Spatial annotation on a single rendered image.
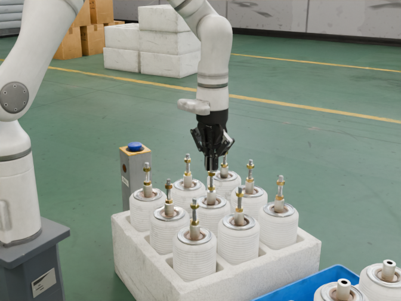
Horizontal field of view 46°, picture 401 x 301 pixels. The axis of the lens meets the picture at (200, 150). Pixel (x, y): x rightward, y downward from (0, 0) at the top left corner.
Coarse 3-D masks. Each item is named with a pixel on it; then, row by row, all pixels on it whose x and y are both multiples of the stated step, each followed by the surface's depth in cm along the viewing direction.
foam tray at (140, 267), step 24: (120, 216) 125; (120, 240) 122; (144, 240) 114; (312, 240) 114; (120, 264) 126; (144, 264) 110; (168, 264) 107; (216, 264) 106; (240, 264) 104; (264, 264) 105; (288, 264) 109; (312, 264) 114; (144, 288) 113; (168, 288) 100; (192, 288) 96; (216, 288) 99; (240, 288) 103; (264, 288) 108
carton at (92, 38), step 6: (96, 24) 483; (102, 24) 490; (84, 30) 477; (90, 30) 478; (96, 30) 485; (102, 30) 492; (84, 36) 479; (90, 36) 480; (96, 36) 486; (102, 36) 494; (84, 42) 482; (90, 42) 481; (96, 42) 488; (102, 42) 495; (84, 48) 484; (90, 48) 483; (96, 48) 490; (102, 48) 497; (84, 54) 487; (90, 54) 484
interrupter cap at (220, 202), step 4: (200, 196) 119; (204, 196) 119; (216, 196) 119; (220, 196) 119; (200, 200) 117; (204, 200) 118; (216, 200) 118; (220, 200) 118; (224, 200) 117; (200, 204) 115; (204, 204) 115; (208, 204) 116; (212, 204) 116; (216, 204) 115; (220, 204) 115; (224, 204) 115; (208, 208) 114; (212, 208) 113; (216, 208) 114
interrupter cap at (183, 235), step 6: (186, 228) 104; (204, 228) 104; (180, 234) 102; (186, 234) 102; (204, 234) 102; (210, 234) 102; (180, 240) 100; (186, 240) 100; (192, 240) 100; (198, 240) 100; (204, 240) 100
